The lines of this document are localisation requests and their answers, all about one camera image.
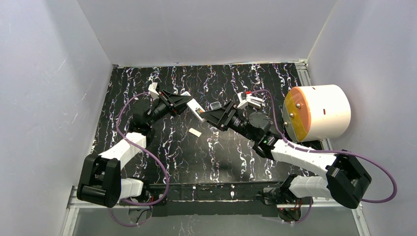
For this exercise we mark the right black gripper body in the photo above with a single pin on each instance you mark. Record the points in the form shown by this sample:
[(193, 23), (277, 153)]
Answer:
[(226, 115)]

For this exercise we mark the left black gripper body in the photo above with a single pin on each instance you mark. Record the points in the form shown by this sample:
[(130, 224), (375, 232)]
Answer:
[(168, 101)]

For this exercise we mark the grey remote control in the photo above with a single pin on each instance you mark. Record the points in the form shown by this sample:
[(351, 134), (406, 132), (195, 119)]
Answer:
[(215, 105)]

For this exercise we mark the slim white remote control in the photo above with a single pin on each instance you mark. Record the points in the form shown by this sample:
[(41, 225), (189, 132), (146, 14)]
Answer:
[(194, 107)]

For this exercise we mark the slim remote battery cover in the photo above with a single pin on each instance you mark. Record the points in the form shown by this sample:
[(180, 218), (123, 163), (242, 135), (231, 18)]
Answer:
[(195, 132)]

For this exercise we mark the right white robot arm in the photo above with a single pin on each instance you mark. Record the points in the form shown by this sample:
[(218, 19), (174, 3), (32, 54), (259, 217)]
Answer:
[(336, 176)]

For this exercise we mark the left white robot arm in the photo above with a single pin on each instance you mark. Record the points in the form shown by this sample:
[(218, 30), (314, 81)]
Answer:
[(100, 181)]

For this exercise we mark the white cylindrical container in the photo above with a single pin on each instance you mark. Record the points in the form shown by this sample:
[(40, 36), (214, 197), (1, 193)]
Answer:
[(312, 113)]

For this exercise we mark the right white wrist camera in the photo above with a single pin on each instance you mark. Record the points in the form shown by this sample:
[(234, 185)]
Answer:
[(244, 100)]

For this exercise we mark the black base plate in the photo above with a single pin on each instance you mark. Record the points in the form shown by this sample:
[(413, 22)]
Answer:
[(231, 198)]

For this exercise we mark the aluminium frame rail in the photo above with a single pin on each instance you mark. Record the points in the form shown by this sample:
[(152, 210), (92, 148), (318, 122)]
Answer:
[(155, 193)]

